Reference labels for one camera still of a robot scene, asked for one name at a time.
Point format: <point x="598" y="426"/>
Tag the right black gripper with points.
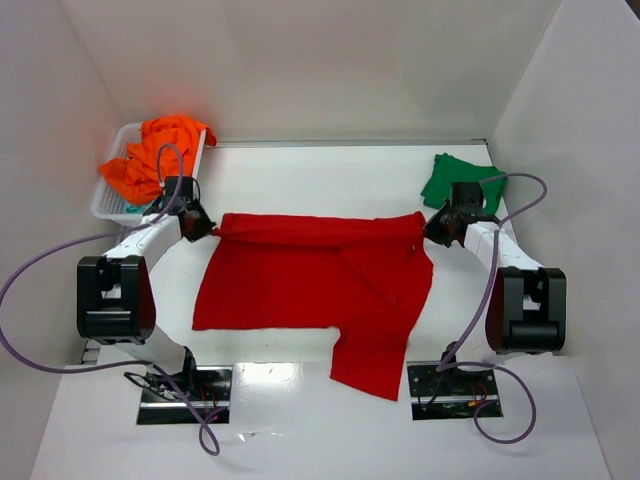
<point x="439" y="227"/>

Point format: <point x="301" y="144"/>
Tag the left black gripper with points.
<point x="198" y="223"/>

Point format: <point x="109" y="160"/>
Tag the red t shirt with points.
<point x="367" y="278"/>

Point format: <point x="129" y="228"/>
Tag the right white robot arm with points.
<point x="522" y="310"/>

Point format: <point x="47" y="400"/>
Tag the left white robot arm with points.
<point x="115" y="303"/>

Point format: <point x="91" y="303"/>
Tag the folded green t shirt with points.
<point x="449" y="169"/>

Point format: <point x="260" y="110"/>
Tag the teal t shirt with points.
<point x="132" y="209"/>

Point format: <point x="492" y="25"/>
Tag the orange t shirt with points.
<point x="136" y="176"/>

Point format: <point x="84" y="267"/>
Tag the white plastic basket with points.
<point x="107" y="203"/>

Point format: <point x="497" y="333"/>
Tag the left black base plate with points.
<point x="209" y="394"/>

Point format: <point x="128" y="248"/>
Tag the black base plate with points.
<point x="451" y="395"/>
<point x="209" y="394"/>

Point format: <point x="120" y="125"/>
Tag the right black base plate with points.
<point x="451" y="395"/>

